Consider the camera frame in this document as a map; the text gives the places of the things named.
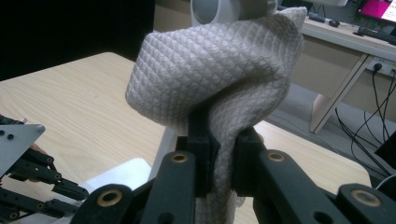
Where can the white desk lamp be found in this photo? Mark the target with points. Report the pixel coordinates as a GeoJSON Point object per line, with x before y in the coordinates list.
{"type": "Point", "coordinates": [124, 174]}

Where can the white quilted cloth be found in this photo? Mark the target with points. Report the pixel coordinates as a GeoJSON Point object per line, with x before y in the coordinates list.
{"type": "Point", "coordinates": [211, 68]}

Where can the monitor with pink screen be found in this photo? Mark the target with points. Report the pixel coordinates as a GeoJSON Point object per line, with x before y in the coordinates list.
{"type": "Point", "coordinates": [376, 7]}

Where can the white wall socket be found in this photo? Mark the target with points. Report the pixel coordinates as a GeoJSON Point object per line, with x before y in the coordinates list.
{"type": "Point", "coordinates": [381, 67]}

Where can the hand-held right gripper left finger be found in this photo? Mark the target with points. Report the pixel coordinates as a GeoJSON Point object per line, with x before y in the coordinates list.
{"type": "Point", "coordinates": [199, 143]}

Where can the beige wooden desk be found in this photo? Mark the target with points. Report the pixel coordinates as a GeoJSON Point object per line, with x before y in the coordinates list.
{"type": "Point", "coordinates": [327, 62]}

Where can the black computer mouse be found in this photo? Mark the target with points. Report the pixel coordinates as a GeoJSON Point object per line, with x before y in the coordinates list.
{"type": "Point", "coordinates": [334, 23]}

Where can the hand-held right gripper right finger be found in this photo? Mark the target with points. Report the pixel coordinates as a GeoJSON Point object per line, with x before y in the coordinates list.
{"type": "Point", "coordinates": [246, 161]}

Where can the black keyboard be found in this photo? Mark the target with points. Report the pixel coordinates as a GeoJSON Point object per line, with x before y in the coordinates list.
{"type": "Point", "coordinates": [375, 34]}

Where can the black stand base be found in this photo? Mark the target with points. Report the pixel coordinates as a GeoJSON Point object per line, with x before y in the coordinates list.
{"type": "Point", "coordinates": [389, 152]}

